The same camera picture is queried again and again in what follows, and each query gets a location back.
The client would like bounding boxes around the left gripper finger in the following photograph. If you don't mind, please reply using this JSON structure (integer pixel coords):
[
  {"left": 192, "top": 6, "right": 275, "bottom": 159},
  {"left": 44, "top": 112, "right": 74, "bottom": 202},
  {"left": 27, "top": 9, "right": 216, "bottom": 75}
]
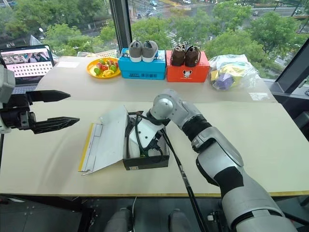
[
  {"left": 31, "top": 116, "right": 81, "bottom": 134},
  {"left": 26, "top": 90, "right": 71, "bottom": 105}
]

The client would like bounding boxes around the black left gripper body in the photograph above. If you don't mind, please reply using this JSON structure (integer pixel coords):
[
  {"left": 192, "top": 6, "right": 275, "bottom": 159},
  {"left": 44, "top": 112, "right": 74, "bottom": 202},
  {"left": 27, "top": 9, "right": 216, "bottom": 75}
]
[{"left": 0, "top": 93, "right": 37, "bottom": 131}]

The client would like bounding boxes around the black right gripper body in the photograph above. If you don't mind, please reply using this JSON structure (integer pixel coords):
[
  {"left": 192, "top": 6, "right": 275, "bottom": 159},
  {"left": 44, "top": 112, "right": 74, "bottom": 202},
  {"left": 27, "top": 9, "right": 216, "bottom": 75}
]
[{"left": 144, "top": 138, "right": 165, "bottom": 158}]

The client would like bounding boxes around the black shoebox with white lid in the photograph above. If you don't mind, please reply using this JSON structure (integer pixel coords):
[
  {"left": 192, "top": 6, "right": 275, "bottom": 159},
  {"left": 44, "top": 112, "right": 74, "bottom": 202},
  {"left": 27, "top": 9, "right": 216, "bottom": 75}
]
[{"left": 78, "top": 104, "right": 170, "bottom": 176}]

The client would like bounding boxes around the open laptop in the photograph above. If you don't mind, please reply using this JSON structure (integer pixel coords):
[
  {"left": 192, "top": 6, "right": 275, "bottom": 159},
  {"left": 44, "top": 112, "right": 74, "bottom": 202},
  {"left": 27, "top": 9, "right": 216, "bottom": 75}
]
[{"left": 0, "top": 44, "right": 56, "bottom": 95}]

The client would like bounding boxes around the blue shoebox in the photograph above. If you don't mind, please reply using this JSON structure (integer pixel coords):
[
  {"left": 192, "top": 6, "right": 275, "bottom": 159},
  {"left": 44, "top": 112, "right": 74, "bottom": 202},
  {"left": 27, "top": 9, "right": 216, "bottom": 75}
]
[{"left": 118, "top": 47, "right": 167, "bottom": 80}]

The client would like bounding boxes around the red shoebox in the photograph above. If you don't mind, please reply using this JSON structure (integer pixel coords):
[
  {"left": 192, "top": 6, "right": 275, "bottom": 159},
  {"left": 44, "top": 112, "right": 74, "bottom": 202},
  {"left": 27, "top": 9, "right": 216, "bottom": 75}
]
[{"left": 166, "top": 50, "right": 211, "bottom": 83}]

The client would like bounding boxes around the yellow plate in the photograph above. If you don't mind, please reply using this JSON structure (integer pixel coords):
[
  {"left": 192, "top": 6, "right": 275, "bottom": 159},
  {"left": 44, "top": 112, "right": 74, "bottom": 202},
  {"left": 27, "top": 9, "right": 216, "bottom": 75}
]
[{"left": 86, "top": 58, "right": 122, "bottom": 79}]

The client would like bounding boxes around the white perforated basket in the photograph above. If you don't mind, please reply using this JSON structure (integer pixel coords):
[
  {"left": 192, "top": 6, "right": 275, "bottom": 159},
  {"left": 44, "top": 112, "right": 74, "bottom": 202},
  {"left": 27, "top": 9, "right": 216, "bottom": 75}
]
[{"left": 96, "top": 49, "right": 119, "bottom": 60}]

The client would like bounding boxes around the brown shoe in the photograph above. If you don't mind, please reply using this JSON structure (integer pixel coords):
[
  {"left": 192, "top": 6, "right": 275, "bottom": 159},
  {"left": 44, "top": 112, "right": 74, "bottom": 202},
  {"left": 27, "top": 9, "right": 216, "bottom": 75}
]
[
  {"left": 170, "top": 44, "right": 187, "bottom": 67},
  {"left": 184, "top": 45, "right": 202, "bottom": 68}
]

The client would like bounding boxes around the grey shoe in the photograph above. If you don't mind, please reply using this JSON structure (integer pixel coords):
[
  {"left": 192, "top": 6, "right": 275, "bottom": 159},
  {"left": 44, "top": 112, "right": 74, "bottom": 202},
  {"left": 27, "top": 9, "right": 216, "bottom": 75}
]
[
  {"left": 128, "top": 39, "right": 144, "bottom": 63},
  {"left": 141, "top": 40, "right": 159, "bottom": 63}
]

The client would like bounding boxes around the dark window pillar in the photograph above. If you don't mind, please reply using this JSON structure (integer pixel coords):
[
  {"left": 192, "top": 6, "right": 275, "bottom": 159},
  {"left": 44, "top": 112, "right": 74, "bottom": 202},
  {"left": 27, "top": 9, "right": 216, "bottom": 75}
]
[{"left": 109, "top": 0, "right": 133, "bottom": 58}]

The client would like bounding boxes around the clear bag of colourful items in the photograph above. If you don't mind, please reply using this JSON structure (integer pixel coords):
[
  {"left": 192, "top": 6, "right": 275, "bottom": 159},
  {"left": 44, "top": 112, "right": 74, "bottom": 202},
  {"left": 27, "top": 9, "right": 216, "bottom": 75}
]
[{"left": 208, "top": 54, "right": 262, "bottom": 92}]

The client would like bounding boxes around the small clear plastic wrapper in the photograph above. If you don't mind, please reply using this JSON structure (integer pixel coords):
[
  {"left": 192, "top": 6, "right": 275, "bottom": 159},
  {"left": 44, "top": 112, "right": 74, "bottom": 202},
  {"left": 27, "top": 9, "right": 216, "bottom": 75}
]
[{"left": 249, "top": 92, "right": 270, "bottom": 101}]

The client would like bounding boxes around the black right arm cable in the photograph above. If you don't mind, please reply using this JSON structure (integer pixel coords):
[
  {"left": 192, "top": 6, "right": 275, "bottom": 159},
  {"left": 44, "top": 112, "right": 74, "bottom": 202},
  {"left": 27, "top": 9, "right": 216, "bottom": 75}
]
[{"left": 125, "top": 111, "right": 209, "bottom": 232}]

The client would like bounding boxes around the black table frame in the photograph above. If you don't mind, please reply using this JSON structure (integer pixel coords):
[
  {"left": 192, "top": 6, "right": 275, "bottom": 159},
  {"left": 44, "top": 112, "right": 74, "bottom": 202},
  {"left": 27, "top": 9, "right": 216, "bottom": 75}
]
[{"left": 0, "top": 193, "right": 102, "bottom": 232}]

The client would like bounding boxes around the dark slanted window frame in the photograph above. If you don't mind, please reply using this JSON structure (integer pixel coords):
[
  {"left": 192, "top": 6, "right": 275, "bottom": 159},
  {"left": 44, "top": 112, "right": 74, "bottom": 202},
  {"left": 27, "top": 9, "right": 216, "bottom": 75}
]
[{"left": 274, "top": 38, "right": 309, "bottom": 98}]

